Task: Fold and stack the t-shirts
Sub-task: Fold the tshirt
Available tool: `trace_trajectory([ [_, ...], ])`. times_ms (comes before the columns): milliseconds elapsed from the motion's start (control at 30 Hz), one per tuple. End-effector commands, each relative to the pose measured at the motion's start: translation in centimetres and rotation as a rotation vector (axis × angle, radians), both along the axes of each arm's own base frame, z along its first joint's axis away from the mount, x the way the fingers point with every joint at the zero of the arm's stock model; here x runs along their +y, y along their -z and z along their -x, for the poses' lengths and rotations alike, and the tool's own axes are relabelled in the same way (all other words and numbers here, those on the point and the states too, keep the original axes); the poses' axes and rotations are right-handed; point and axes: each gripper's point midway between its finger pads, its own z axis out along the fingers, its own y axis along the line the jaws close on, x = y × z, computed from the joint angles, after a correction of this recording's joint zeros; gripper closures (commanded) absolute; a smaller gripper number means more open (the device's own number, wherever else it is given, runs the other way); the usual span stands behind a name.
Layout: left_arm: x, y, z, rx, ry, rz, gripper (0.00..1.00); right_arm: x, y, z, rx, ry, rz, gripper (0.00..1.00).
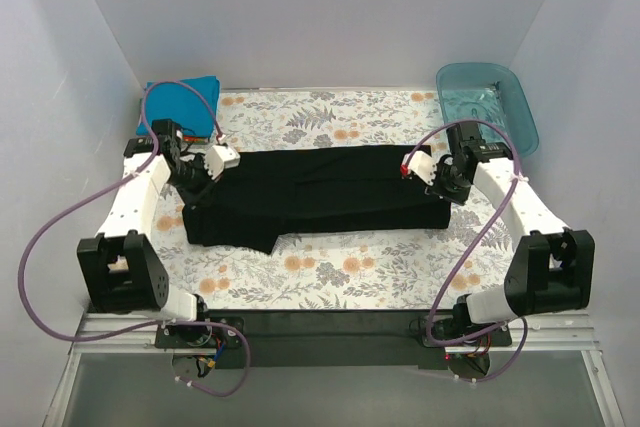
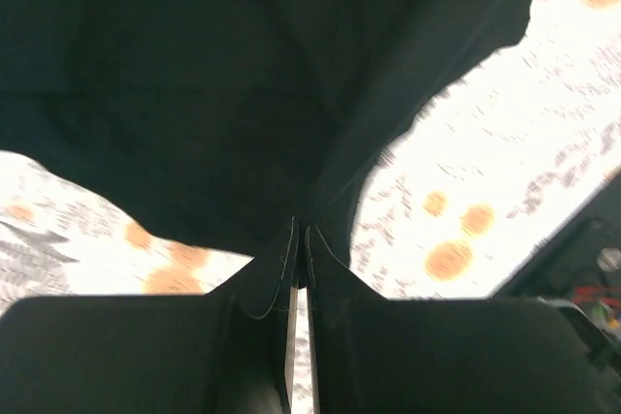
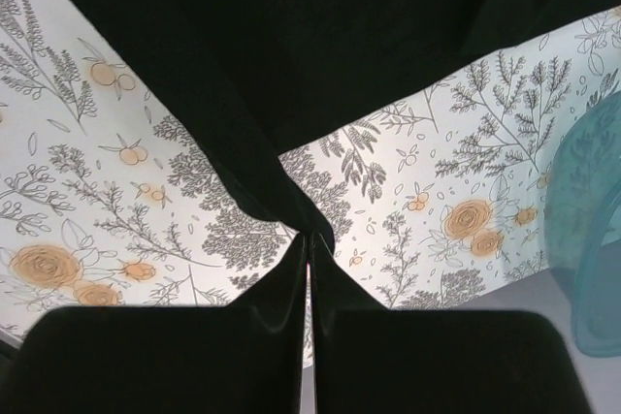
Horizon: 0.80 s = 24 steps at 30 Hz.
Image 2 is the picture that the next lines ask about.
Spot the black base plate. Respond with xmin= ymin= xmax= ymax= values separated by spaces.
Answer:
xmin=495 ymin=176 xmax=620 ymax=372

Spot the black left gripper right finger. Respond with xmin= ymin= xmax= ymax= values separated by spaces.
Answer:
xmin=305 ymin=228 xmax=606 ymax=413

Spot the black t shirt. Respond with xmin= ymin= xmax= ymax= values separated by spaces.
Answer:
xmin=1 ymin=0 xmax=532 ymax=257

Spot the floral table mat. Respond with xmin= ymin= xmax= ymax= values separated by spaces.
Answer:
xmin=1 ymin=0 xmax=620 ymax=413

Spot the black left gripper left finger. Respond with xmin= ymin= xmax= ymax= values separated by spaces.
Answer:
xmin=1 ymin=220 xmax=297 ymax=413

